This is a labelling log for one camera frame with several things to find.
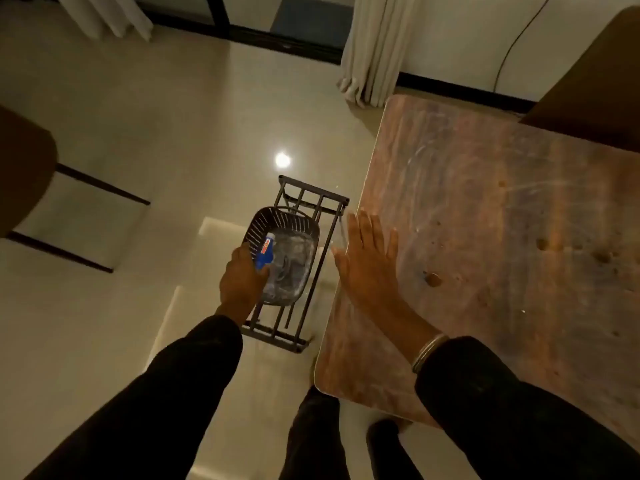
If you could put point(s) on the person's right hand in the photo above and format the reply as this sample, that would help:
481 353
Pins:
367 274

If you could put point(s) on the person's left hand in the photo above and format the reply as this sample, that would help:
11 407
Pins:
240 287

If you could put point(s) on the person's right little finger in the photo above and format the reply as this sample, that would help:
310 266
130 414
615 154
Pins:
392 245

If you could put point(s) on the person's right thumb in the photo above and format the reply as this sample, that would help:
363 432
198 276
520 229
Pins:
341 264

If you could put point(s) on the person's right middle finger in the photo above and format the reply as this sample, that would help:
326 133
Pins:
366 230

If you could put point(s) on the person's left thumb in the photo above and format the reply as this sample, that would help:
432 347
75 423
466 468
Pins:
262 278

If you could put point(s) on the small blue bottle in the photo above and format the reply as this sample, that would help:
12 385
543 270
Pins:
265 252

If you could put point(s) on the person's left forearm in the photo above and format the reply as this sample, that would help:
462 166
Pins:
160 404

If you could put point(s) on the person's right forearm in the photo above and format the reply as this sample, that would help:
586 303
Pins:
510 414

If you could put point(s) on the clear plastic bag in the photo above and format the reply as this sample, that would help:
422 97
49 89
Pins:
292 267

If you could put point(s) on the black metal rack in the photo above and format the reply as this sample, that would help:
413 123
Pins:
320 204

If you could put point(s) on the dark slatted plastic basket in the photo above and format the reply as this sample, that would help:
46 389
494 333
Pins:
295 224

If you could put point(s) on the person's left leg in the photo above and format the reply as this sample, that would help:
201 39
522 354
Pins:
312 439

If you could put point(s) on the person's leg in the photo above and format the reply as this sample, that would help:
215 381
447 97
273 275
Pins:
312 439
390 452

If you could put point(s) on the beige curtain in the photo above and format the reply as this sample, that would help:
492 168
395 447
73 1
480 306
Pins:
375 44
107 12

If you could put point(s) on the person's right leg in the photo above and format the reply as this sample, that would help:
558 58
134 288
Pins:
390 452

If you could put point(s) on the brown chair with black legs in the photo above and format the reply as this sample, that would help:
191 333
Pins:
22 164

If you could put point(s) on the black sliding door frame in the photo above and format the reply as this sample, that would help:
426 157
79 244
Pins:
218 14

